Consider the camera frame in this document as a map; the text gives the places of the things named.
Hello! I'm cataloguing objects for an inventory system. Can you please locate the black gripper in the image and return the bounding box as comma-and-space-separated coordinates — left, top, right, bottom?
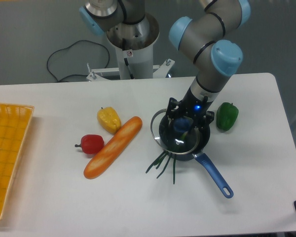
166, 85, 215, 130

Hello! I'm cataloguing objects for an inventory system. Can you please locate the glass lid blue knob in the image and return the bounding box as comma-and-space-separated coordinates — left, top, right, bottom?
150, 109, 201, 155

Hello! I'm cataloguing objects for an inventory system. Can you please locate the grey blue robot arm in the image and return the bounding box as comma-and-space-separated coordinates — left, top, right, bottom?
79, 0, 251, 128

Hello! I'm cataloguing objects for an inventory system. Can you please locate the green bell pepper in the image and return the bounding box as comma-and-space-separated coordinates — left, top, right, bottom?
216, 102, 239, 131

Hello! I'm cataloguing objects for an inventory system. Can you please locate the green onion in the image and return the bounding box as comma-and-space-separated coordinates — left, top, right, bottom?
146, 130, 189, 185

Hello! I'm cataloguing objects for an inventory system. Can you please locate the yellow bell pepper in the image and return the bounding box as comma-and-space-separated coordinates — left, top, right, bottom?
97, 107, 121, 134

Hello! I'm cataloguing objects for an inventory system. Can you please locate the orange baguette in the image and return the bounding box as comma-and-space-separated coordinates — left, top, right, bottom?
83, 116, 143, 179

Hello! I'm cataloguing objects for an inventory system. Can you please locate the red bell pepper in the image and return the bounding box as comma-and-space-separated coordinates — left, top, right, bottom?
75, 134, 104, 155

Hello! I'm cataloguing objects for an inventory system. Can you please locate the yellow woven basket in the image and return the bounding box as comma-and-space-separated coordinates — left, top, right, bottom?
0, 103, 35, 220

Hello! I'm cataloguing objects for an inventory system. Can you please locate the dark pot blue handle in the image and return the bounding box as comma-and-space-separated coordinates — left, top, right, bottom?
158, 110, 234, 199

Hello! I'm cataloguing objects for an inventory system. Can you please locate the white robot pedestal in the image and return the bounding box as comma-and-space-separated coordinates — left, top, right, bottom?
86, 12, 176, 81

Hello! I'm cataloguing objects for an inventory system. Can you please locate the black floor cable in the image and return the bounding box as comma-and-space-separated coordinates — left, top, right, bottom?
46, 39, 111, 82

